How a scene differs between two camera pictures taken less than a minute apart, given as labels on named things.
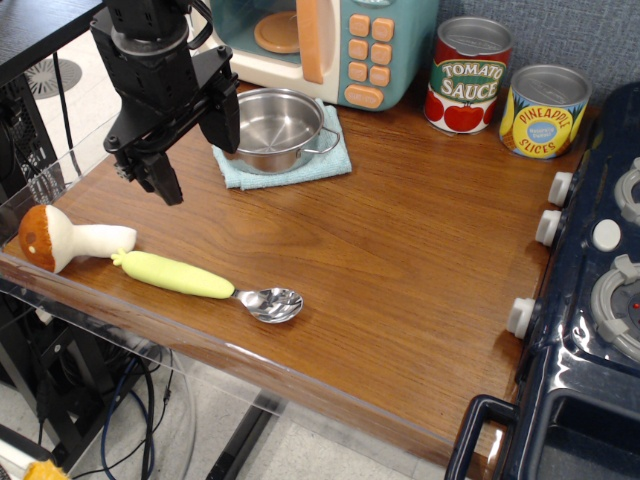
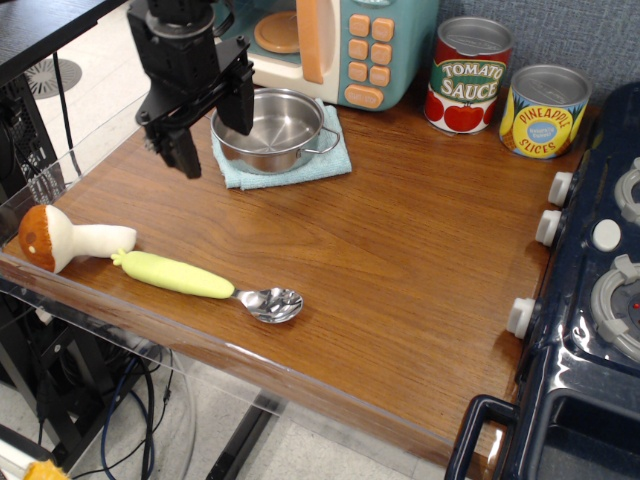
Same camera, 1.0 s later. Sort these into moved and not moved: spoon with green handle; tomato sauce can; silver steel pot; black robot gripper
Moved: black robot gripper
Not moved: silver steel pot; spoon with green handle; tomato sauce can
